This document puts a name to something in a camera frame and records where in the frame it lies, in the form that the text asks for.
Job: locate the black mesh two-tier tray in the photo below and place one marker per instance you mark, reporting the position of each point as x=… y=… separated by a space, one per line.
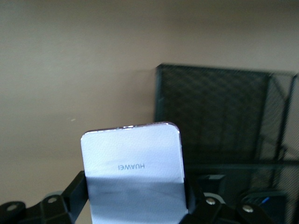
x=222 y=112

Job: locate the white phone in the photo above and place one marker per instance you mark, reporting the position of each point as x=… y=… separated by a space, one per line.
x=133 y=151

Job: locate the small black phone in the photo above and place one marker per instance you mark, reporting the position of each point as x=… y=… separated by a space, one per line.
x=211 y=180

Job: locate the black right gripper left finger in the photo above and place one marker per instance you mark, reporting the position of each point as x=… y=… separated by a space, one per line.
x=53 y=210

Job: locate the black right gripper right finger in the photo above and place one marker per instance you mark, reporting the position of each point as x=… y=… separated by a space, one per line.
x=215 y=212

